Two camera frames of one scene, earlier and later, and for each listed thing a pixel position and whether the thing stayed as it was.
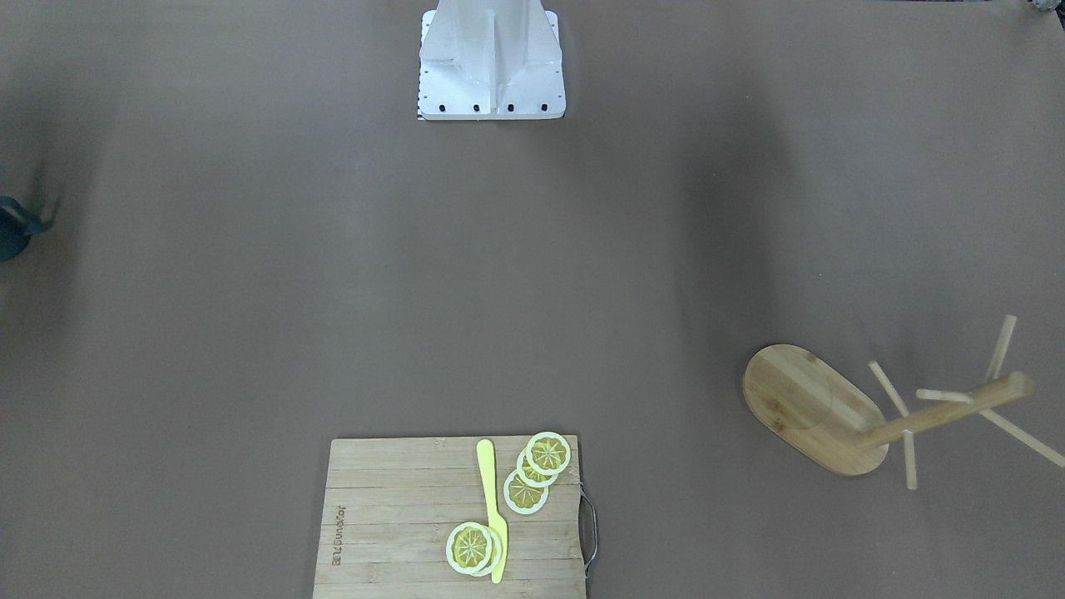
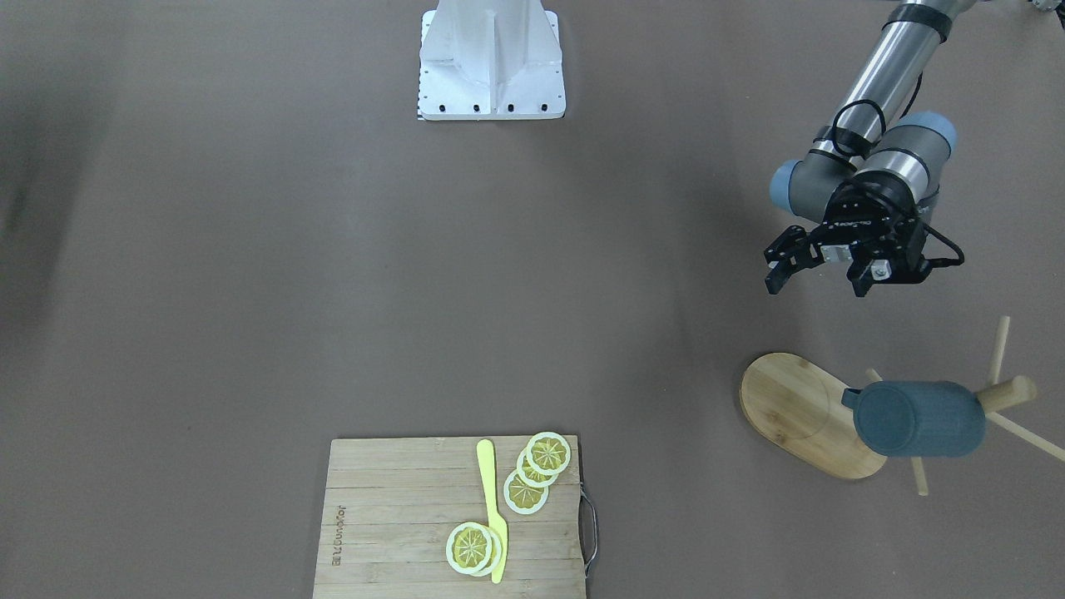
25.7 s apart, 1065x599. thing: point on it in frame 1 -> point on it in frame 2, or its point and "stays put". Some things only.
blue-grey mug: [17, 228] -> [922, 418]
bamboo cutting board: [391, 503] stays put
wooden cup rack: [815, 414] stays put
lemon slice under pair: [496, 552] stays put
